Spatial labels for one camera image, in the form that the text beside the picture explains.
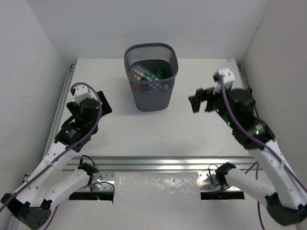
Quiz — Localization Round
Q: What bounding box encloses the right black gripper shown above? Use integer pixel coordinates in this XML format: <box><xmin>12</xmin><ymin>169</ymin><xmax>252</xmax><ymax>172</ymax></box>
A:
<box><xmin>188</xmin><ymin>82</ymin><xmax>236</xmax><ymax>127</ymax></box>

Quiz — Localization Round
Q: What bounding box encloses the orange juice bottle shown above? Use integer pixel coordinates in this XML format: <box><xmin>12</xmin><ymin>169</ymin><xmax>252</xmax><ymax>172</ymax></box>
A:
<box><xmin>133</xmin><ymin>75</ymin><xmax>147</xmax><ymax>93</ymax></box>

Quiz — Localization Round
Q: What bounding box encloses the clear bottle white cap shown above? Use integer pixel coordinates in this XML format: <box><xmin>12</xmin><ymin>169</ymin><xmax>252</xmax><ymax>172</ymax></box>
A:
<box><xmin>129</xmin><ymin>64</ymin><xmax>154</xmax><ymax>81</ymax></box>

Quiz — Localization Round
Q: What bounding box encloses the clear bottle dark green label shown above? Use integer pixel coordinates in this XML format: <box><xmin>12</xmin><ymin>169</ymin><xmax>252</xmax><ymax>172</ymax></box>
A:
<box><xmin>133</xmin><ymin>71</ymin><xmax>158</xmax><ymax>81</ymax></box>

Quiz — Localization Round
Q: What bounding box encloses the clear bottle blue label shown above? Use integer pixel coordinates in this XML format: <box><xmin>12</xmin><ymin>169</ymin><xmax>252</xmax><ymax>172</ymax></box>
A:
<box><xmin>146</xmin><ymin>83</ymin><xmax>169</xmax><ymax>93</ymax></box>

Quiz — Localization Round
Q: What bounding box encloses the green plastic bottle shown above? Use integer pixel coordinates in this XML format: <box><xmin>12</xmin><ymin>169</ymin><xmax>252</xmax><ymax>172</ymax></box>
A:
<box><xmin>154</xmin><ymin>69</ymin><xmax>167</xmax><ymax>80</ymax></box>

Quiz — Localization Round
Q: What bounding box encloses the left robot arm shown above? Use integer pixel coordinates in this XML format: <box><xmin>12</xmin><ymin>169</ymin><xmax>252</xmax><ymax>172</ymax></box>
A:
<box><xmin>1</xmin><ymin>91</ymin><xmax>112</xmax><ymax>230</ymax></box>

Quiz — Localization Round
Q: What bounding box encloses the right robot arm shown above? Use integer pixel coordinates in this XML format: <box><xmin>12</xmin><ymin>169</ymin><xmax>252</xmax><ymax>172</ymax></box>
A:
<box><xmin>189</xmin><ymin>88</ymin><xmax>307</xmax><ymax>226</ymax></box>

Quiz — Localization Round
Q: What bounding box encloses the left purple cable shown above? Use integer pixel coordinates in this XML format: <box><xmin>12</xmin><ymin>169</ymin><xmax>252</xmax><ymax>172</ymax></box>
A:
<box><xmin>0</xmin><ymin>82</ymin><xmax>115</xmax><ymax>230</ymax></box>

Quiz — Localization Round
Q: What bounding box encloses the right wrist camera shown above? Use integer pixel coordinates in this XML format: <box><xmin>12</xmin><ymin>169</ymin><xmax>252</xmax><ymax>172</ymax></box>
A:
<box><xmin>213</xmin><ymin>68</ymin><xmax>235</xmax><ymax>94</ymax></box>

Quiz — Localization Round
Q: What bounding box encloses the left aluminium side rail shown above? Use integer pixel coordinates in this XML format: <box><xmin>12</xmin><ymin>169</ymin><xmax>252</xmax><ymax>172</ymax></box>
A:
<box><xmin>42</xmin><ymin>62</ymin><xmax>77</xmax><ymax>159</ymax></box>

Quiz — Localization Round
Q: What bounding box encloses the aluminium side rail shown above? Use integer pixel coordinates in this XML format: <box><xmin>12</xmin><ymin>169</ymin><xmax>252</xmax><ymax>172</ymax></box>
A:
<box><xmin>42</xmin><ymin>62</ymin><xmax>77</xmax><ymax>159</ymax></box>
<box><xmin>236</xmin><ymin>61</ymin><xmax>276</xmax><ymax>168</ymax></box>

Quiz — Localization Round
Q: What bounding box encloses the right aluminium side rail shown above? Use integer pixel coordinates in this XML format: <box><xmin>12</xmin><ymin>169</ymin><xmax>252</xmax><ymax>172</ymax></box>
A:
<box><xmin>236</xmin><ymin>61</ymin><xmax>276</xmax><ymax>168</ymax></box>

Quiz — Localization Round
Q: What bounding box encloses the aluminium front rail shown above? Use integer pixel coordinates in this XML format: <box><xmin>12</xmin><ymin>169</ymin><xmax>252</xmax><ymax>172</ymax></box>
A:
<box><xmin>20</xmin><ymin>155</ymin><xmax>287</xmax><ymax>192</ymax></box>

